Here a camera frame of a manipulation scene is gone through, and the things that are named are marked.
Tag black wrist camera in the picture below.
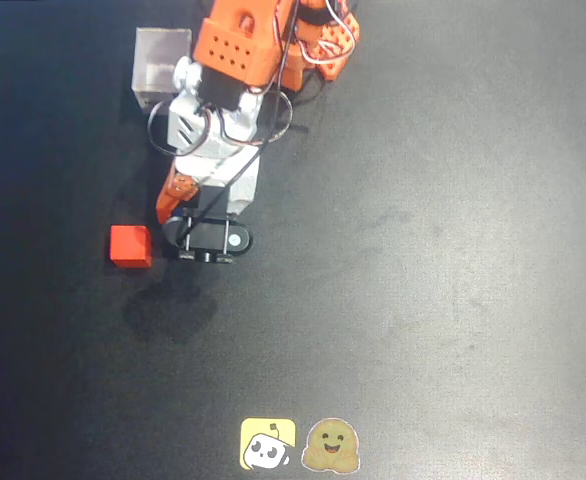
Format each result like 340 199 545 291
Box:
161 184 255 265

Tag white cardboard box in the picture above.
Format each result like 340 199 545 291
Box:
131 26 195 115

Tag yellow robot sticker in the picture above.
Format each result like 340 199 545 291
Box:
239 417 298 471

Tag red cube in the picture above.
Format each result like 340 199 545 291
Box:
108 224 154 270

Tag white cable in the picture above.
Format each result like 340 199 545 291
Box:
296 0 357 65

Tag black mat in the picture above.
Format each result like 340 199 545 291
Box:
0 0 586 480

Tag hugging face emoji sticker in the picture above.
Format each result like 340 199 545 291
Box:
300 417 362 473

